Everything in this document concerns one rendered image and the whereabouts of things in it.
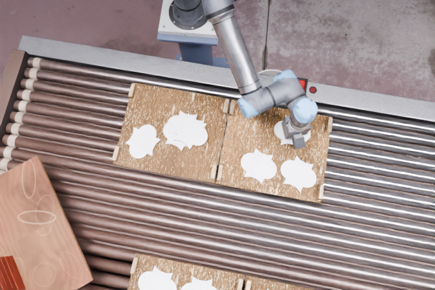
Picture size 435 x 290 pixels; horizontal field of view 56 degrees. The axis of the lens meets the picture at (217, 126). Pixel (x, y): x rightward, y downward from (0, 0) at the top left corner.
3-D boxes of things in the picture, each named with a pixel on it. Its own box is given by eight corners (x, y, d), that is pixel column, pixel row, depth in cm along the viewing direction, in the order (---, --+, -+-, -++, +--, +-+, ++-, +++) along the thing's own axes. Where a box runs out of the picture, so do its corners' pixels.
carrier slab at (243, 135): (232, 100, 169) (232, 99, 168) (331, 118, 167) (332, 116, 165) (215, 184, 161) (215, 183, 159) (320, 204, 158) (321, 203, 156)
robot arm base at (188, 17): (173, -3, 186) (170, -17, 176) (207, -4, 185) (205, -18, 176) (172, 26, 181) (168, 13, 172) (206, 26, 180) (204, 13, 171)
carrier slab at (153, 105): (134, 83, 172) (133, 82, 171) (230, 100, 169) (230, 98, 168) (113, 164, 163) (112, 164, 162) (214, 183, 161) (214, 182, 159)
